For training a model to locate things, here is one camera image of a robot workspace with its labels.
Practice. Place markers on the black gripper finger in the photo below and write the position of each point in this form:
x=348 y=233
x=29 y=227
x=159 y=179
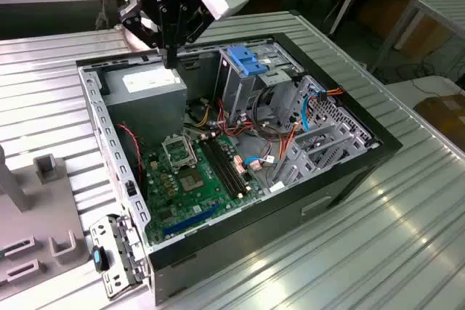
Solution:
x=132 y=27
x=198 y=25

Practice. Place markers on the metal disk bay cage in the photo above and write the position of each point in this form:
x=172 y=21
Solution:
x=299 y=172

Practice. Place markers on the blue plastic drive latch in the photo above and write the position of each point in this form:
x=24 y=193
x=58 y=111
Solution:
x=250 y=67

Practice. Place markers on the metal optical drive cage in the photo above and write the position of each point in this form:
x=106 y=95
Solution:
x=236 y=92

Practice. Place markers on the grey power supply unit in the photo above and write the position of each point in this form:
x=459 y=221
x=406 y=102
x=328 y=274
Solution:
x=145 y=106

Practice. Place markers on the black RAM slot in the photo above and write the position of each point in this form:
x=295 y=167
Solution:
x=229 y=165
x=218 y=170

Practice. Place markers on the CPU socket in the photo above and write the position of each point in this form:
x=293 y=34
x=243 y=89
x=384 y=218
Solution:
x=190 y=179

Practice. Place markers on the green motherboard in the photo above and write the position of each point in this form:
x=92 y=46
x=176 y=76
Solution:
x=160 y=194

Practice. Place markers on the blue expansion slot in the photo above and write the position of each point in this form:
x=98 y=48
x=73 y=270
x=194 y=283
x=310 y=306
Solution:
x=189 y=221

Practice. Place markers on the grey parts rack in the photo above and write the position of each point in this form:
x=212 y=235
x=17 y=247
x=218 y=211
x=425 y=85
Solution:
x=36 y=208

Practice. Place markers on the black open PC case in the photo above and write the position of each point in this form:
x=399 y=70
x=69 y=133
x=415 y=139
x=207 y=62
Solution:
x=254 y=230

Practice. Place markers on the blue black latch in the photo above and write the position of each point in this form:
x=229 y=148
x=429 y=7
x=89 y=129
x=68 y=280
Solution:
x=97 y=257

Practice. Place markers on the white side table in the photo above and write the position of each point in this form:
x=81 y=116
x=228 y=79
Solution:
x=447 y=85

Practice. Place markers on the brown cardboard box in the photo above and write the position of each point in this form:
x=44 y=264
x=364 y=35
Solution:
x=445 y=117

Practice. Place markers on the metal card retention bracket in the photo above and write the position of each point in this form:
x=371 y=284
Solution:
x=109 y=281

